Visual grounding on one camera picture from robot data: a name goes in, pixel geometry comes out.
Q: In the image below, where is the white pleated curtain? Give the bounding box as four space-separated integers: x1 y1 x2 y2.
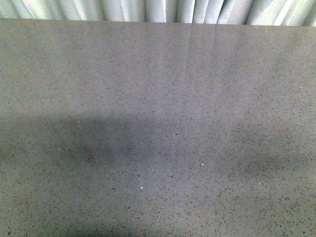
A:
0 0 316 27

